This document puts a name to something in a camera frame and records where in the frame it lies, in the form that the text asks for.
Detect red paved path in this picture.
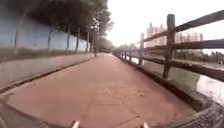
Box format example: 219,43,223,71
5,52,198,128

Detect pale pink buildings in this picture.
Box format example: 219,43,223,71
144,22,205,48

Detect dark wooden railing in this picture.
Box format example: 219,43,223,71
113,9,224,83

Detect row of trees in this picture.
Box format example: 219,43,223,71
0,0,115,58

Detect robot's own part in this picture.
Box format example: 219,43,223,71
140,122,150,128
70,120,81,128

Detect dark stone kerb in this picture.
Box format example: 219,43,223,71
114,54,224,128

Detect grey paved strip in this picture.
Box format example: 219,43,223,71
0,52,98,92

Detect pale water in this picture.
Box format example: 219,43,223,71
131,56,224,106

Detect pale blue wall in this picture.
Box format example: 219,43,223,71
0,15,92,55

